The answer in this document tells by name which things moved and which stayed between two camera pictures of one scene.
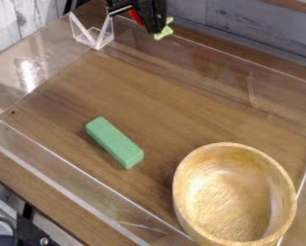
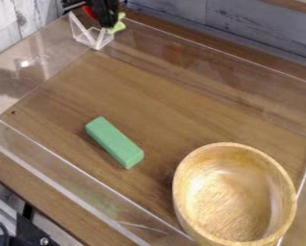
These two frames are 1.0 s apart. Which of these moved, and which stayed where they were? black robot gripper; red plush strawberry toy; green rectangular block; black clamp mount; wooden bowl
Moved: black robot gripper; red plush strawberry toy
Stayed: green rectangular block; black clamp mount; wooden bowl
